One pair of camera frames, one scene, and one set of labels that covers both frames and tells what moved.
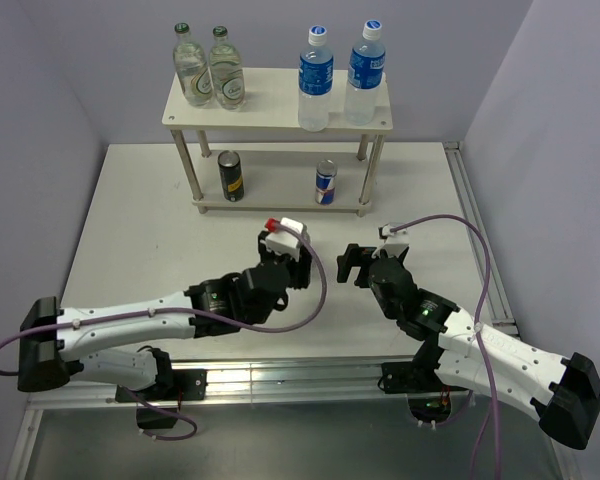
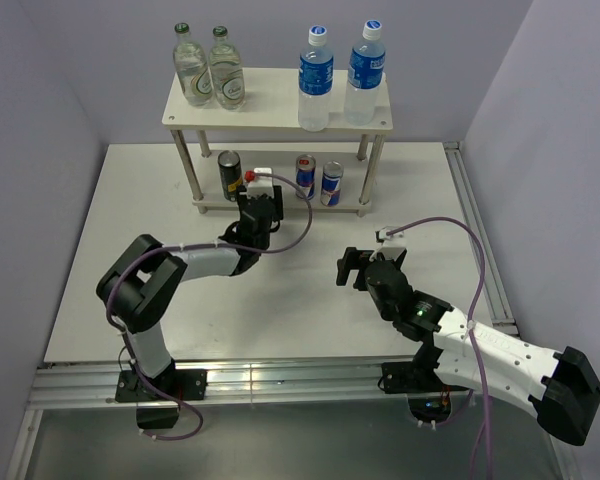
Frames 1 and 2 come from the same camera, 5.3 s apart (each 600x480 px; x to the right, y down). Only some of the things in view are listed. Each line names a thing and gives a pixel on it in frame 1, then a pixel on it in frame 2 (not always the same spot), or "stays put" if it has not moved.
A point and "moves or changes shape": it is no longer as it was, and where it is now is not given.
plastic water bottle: [316, 76] stays put
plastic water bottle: [365, 78] stays put
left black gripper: [299, 268] to [277, 212]
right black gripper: [355, 255] stays put
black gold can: [230, 169] stays put
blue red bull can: [326, 172] moves or changes shape
